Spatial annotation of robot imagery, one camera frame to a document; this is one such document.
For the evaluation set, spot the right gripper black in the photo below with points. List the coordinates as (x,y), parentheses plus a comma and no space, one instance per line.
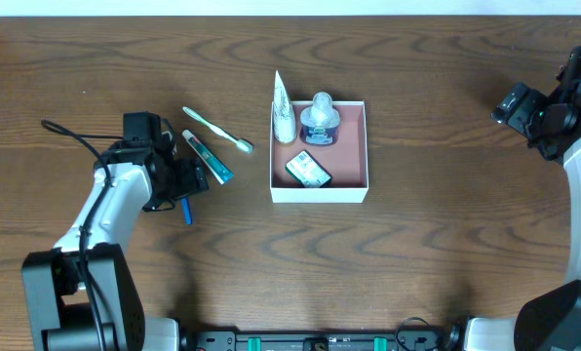
(507,107)

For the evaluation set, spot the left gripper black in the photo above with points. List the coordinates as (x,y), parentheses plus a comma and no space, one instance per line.
(193,176)

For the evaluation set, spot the blue disposable razor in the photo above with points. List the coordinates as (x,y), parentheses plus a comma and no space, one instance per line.
(186,211)

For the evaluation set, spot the teal toothpaste tube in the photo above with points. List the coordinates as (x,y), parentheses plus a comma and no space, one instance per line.
(218,169)

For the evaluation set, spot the white lotion tube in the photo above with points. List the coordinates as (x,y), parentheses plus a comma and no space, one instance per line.
(284,120)

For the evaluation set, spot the green soap bar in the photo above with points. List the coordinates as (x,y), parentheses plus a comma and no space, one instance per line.
(307,171)

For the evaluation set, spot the blue soap pump bottle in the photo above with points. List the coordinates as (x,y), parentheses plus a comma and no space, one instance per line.
(320,121)

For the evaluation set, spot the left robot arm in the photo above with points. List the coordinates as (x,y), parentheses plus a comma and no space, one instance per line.
(80,294)

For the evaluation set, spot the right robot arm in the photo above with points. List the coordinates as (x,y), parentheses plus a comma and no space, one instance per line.
(551,321)

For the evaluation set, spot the green white toothbrush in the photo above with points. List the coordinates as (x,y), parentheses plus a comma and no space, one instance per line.
(241,144)

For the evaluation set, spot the white box with pink interior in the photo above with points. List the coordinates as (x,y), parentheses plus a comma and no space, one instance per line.
(346,161)

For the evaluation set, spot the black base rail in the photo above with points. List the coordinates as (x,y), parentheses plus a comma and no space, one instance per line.
(413,334)

